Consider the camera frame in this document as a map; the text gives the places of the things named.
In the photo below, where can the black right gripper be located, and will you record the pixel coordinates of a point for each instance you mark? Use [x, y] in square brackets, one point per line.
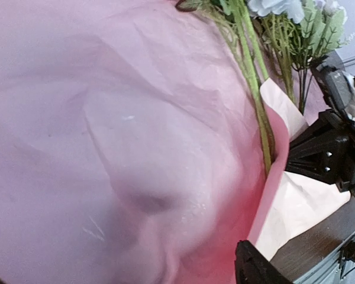
[325, 151]

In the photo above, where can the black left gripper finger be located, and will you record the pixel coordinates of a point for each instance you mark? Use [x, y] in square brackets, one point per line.
[251, 267]

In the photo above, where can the fake flower bouquet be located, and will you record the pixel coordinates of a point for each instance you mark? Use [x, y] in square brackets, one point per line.
[295, 35]

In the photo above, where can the pink wrapping paper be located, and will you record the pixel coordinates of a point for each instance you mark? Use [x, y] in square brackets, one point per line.
[129, 147]

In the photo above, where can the aluminium front rail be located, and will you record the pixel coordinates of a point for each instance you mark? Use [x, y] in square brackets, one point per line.
[335, 267]

